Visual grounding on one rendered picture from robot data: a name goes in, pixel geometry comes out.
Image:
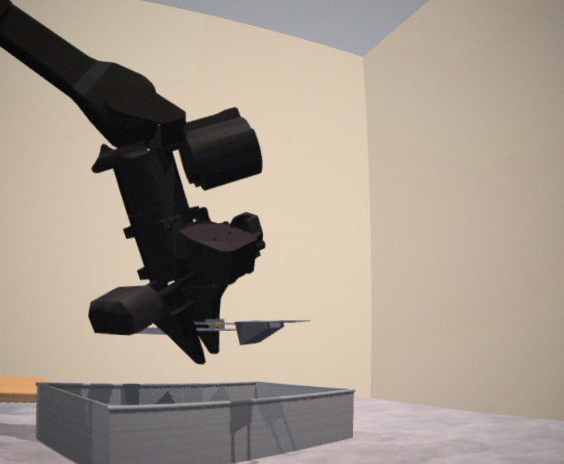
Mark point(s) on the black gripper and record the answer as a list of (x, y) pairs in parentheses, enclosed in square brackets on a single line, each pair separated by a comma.
[(173, 308)]

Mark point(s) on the wooden board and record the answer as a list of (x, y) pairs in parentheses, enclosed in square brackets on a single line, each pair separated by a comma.
[(19, 389)]

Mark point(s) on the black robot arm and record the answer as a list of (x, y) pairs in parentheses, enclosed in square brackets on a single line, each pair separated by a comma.
[(124, 107)]

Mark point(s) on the grey roasting tin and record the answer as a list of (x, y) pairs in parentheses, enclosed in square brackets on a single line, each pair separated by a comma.
[(188, 423)]

